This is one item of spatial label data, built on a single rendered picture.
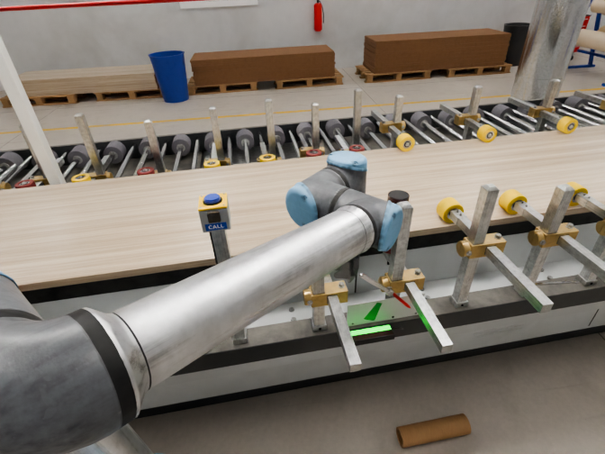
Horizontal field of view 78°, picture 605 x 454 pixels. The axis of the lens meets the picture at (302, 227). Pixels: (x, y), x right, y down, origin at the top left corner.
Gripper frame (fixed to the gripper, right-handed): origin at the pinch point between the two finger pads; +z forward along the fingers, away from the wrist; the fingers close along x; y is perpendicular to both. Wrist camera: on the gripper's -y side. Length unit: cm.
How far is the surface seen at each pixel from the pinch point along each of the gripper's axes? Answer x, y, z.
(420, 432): 4, -32, 89
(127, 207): -68, 75, 7
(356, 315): -5.6, -4.4, 22.3
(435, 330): 13.5, -20.2, 11.0
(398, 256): -6.3, -16.4, 0.2
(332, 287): -7.9, 3.2, 10.4
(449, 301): -9.2, -39.6, 27.0
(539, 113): -115, -147, 2
